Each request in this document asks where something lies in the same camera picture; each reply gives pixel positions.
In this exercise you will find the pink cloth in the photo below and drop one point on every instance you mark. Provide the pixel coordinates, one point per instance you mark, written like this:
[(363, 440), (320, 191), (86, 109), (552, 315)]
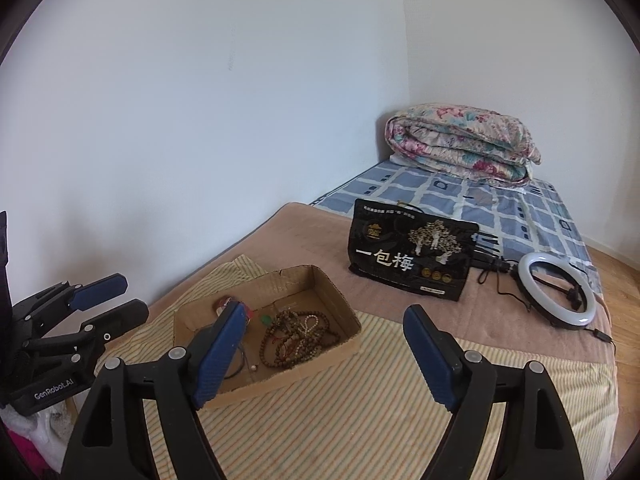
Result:
[(30, 455)]

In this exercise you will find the blue checked bedsheet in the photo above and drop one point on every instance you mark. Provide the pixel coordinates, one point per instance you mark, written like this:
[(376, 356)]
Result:
[(425, 190)]

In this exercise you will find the black tripod stand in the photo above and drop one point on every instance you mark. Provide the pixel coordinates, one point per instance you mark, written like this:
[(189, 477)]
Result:
[(487, 260)]

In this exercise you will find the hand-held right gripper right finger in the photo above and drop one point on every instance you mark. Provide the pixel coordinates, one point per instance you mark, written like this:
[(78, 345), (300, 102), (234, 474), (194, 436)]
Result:
[(430, 360)]

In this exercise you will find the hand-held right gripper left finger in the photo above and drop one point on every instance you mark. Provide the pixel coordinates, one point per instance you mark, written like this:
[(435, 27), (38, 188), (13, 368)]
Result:
[(220, 355)]

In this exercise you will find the striped cloth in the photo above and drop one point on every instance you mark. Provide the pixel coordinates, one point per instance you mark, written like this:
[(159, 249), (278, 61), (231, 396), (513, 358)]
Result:
[(350, 410)]

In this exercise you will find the brown blanket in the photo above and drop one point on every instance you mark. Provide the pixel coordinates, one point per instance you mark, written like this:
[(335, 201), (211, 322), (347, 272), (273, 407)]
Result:
[(310, 240)]

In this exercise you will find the green pendant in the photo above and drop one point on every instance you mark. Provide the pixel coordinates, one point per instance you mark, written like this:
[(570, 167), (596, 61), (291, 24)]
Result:
[(266, 319)]

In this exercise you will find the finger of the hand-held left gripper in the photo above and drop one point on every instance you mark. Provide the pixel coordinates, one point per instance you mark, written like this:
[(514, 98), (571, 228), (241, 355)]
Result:
[(100, 290), (122, 317)]

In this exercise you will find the white fluffy cloth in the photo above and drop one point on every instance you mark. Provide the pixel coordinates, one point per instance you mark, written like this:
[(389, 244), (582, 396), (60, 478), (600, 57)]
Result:
[(52, 417)]

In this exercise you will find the folded floral quilt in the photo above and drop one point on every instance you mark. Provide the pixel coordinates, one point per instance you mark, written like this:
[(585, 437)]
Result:
[(450, 135)]

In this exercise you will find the black printed bag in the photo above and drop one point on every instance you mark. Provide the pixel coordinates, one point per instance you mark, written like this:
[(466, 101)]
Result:
[(390, 260)]

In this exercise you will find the cardboard box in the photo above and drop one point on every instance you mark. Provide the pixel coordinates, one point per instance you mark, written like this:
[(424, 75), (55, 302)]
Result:
[(300, 285)]

